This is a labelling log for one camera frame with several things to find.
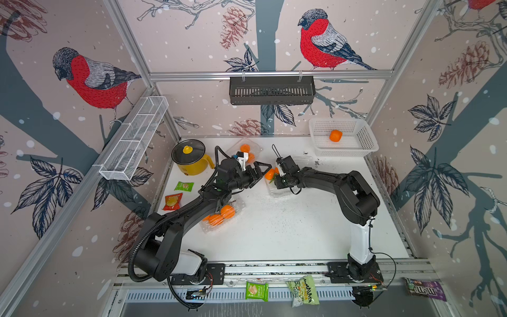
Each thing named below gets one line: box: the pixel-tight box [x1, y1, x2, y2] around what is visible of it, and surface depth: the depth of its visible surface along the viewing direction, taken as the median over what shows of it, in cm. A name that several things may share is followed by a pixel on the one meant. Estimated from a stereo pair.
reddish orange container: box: [329, 129, 343, 142], surface depth 117 cm
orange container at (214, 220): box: [202, 213, 225, 228], surface depth 81 cm
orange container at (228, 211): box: [220, 204, 236, 219], surface depth 84 cm
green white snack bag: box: [285, 274, 321, 308], surface depth 71 cm
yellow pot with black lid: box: [170, 139, 215, 177], surface depth 102 cm
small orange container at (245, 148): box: [239, 143, 251, 154], surface depth 115 cm
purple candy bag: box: [404, 278, 447, 302], surface depth 71 cm
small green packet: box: [174, 180, 195, 193], surface depth 100 cm
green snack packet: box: [245, 281, 269, 302], surface depth 71 cm
